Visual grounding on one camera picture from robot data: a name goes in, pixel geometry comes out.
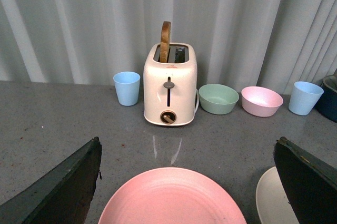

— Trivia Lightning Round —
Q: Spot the pink bowl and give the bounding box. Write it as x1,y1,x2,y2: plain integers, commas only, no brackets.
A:
241,86,283,118

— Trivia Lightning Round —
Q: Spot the light blue cup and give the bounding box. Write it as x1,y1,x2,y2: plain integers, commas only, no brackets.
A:
289,81,324,116
113,72,141,106

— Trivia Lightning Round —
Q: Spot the light blue cup right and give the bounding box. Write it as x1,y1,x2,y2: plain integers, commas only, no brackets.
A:
289,81,324,116

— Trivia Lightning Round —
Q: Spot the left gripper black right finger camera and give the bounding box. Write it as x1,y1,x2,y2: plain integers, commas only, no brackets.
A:
273,137,336,223

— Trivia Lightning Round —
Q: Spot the cream white toaster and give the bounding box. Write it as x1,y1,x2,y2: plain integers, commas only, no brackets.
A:
143,43,199,126

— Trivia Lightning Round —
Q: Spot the pink plate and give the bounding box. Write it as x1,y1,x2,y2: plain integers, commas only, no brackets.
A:
99,168,246,223

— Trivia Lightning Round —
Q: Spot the grey curtain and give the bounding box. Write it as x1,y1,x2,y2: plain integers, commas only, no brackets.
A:
1,0,336,94

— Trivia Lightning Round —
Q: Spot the dark blue saucepan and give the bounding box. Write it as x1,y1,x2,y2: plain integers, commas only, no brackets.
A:
315,74,337,122

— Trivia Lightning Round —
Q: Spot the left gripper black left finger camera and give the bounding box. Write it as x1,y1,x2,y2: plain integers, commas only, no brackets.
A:
1,137,102,223

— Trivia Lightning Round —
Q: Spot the light blue cup left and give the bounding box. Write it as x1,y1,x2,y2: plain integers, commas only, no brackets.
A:
113,72,141,106

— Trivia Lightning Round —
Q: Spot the toast bread slice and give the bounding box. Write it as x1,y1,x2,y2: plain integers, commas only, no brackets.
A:
159,21,171,63

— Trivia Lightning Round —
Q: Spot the green bowl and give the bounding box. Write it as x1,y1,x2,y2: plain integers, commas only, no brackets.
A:
199,84,239,115

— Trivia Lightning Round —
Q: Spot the cream white plate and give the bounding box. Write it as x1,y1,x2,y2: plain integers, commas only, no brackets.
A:
255,167,299,224

